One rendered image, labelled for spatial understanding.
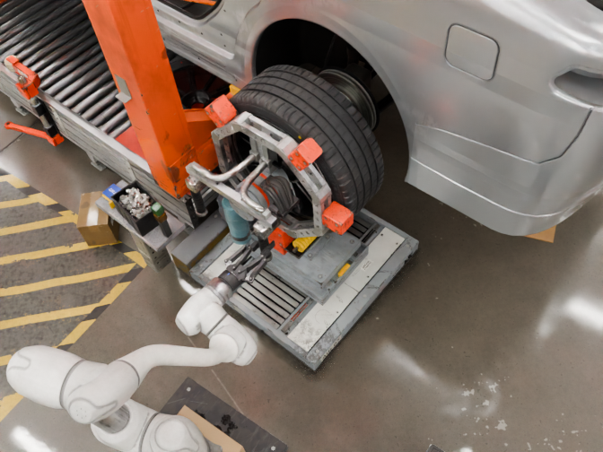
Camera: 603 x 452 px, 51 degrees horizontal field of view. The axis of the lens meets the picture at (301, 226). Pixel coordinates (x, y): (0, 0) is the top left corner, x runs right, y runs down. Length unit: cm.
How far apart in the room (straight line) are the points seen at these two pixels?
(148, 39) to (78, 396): 124
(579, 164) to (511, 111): 27
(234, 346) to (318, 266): 94
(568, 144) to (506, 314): 129
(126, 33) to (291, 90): 58
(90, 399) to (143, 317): 155
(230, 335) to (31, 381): 64
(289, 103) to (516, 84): 76
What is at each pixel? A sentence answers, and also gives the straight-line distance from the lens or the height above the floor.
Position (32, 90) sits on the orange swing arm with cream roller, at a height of 47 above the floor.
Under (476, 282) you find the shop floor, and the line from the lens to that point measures 317.
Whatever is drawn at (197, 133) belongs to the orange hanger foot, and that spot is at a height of 76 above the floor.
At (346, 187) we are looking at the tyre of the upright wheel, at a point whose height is 96.
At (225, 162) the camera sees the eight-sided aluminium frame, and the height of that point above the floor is 81.
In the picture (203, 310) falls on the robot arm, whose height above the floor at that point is 87.
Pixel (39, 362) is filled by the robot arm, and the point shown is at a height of 124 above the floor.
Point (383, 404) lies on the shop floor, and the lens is 286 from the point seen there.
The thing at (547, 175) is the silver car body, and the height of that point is 113.
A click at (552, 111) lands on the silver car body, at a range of 194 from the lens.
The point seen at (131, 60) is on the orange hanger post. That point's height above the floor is 130.
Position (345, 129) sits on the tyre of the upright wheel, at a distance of 221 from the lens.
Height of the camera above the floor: 270
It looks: 55 degrees down
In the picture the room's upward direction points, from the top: 6 degrees counter-clockwise
